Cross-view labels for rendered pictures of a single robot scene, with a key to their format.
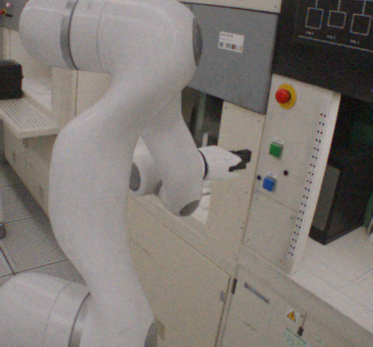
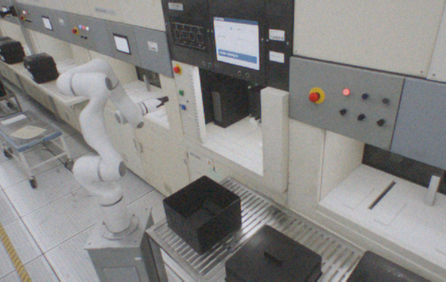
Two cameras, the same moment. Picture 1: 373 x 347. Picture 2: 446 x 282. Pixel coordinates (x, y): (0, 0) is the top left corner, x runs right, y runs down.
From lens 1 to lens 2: 108 cm
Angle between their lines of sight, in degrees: 10
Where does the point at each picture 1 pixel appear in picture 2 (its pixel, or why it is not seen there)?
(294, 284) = (204, 148)
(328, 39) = (184, 43)
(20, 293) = (80, 162)
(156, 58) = (98, 92)
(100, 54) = (83, 93)
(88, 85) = not seen: hidden behind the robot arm
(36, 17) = (61, 86)
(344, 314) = (223, 156)
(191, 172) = (135, 113)
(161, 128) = (118, 101)
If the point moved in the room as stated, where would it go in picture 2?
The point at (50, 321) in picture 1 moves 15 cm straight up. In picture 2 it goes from (91, 166) to (80, 137)
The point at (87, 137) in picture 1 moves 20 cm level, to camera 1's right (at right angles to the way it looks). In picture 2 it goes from (87, 115) to (134, 110)
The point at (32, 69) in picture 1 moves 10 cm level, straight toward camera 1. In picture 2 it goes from (60, 54) to (60, 56)
